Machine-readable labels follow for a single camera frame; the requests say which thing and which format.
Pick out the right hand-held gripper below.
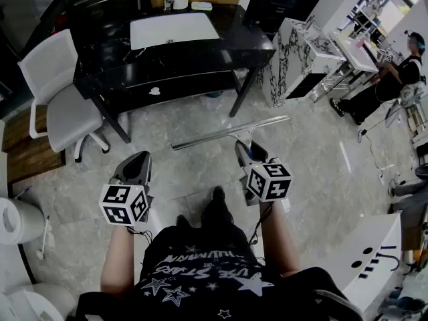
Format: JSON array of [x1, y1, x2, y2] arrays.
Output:
[[235, 140, 294, 207]]

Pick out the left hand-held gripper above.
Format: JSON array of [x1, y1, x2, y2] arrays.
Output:
[[98, 150, 154, 227]]

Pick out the metal squeegee with blue handle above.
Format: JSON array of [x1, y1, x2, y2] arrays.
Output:
[[171, 114, 290, 162]]

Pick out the person's right forearm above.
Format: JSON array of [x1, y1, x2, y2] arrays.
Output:
[[259, 201, 302, 277]]

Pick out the person's left forearm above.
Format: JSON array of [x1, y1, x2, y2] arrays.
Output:
[[100, 225, 136, 297]]

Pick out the person's black trouser legs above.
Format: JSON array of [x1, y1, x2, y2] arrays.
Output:
[[175, 185, 235, 237]]

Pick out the white toilet brush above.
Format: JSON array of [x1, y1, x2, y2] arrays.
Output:
[[35, 215, 51, 260]]

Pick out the white grey office chair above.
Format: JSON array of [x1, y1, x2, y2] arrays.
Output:
[[17, 28, 111, 163]]

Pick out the brown wooden floor panel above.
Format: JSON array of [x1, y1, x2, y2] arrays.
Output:
[[1, 105, 66, 183]]

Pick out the white round bin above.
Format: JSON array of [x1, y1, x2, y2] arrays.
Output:
[[0, 197, 46, 245]]

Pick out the person's black star print shirt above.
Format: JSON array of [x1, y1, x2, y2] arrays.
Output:
[[75, 225, 364, 321]]

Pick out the white curved counter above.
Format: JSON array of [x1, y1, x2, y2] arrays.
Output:
[[334, 212, 402, 310]]

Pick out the white black marble cabinet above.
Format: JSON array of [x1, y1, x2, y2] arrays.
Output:
[[260, 17, 347, 108]]

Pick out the black marble table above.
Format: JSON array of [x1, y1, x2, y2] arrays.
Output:
[[72, 3, 277, 144]]

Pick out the white vanity basin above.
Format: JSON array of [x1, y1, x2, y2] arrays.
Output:
[[329, 28, 381, 76]]

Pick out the white rectangular sink basin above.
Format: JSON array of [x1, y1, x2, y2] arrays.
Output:
[[129, 11, 221, 51]]

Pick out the black drawer cabinet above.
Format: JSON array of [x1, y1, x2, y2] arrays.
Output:
[[0, 0, 150, 49]]

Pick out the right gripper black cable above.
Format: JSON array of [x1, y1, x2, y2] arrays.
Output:
[[249, 201, 274, 247]]

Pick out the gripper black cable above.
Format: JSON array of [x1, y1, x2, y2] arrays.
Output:
[[249, 201, 274, 247], [126, 226, 153, 247]]

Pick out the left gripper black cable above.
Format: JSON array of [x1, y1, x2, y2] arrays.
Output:
[[126, 226, 153, 247]]

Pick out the black floor cable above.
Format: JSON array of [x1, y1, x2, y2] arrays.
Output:
[[358, 128, 407, 187]]

